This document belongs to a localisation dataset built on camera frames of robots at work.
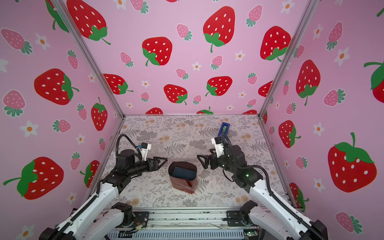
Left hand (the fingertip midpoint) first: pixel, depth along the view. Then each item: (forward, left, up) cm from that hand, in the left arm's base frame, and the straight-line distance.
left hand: (163, 160), depth 77 cm
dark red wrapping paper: (-10, -10, -5) cm, 15 cm away
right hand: (+1, -21, +6) cm, 22 cm away
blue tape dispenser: (+30, -37, -10) cm, 49 cm away
